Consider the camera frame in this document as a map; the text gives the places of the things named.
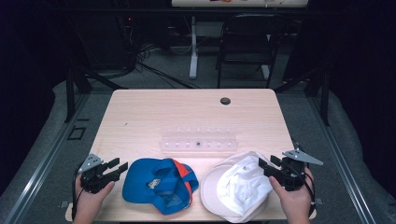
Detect blue and orange cap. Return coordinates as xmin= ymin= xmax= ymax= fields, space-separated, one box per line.
xmin=121 ymin=158 xmax=200 ymax=217

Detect person's right hand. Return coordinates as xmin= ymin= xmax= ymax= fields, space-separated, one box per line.
xmin=269 ymin=169 xmax=316 ymax=218

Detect white desk leg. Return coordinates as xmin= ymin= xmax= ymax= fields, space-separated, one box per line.
xmin=189 ymin=16 xmax=200 ymax=80

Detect white cap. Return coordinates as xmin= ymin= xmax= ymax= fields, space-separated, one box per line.
xmin=200 ymin=150 xmax=275 ymax=224

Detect clear acrylic rack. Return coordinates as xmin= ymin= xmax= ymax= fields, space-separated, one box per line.
xmin=159 ymin=125 xmax=240 ymax=154

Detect left hand-held gripper cable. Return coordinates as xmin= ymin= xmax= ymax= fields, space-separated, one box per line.
xmin=70 ymin=162 xmax=86 ymax=221

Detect black metal stand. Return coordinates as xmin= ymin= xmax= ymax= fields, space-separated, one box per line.
xmin=274 ymin=63 xmax=332 ymax=127
xmin=64 ymin=18 xmax=129 ymax=123

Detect person's left hand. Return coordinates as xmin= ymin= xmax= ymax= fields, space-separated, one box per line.
xmin=74 ymin=178 xmax=116 ymax=218

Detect hand-held gripper cable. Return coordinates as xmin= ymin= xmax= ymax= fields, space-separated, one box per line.
xmin=291 ymin=138 xmax=318 ymax=218
xmin=70 ymin=162 xmax=86 ymax=221

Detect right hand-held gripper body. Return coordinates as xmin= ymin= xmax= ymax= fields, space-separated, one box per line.
xmin=272 ymin=148 xmax=324 ymax=192

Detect right hand-held gripper cable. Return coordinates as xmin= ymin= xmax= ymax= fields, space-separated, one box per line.
xmin=291 ymin=138 xmax=318 ymax=218

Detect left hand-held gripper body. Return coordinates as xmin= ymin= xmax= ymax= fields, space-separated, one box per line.
xmin=78 ymin=153 xmax=110 ymax=194

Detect aluminium floor rail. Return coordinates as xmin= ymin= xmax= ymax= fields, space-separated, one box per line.
xmin=3 ymin=92 xmax=92 ymax=224
xmin=306 ymin=92 xmax=378 ymax=224

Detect black floor cables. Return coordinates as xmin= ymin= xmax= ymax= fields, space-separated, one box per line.
xmin=118 ymin=15 xmax=202 ymax=91

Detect black folding chair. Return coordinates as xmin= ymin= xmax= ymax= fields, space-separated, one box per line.
xmin=215 ymin=12 xmax=289 ymax=90

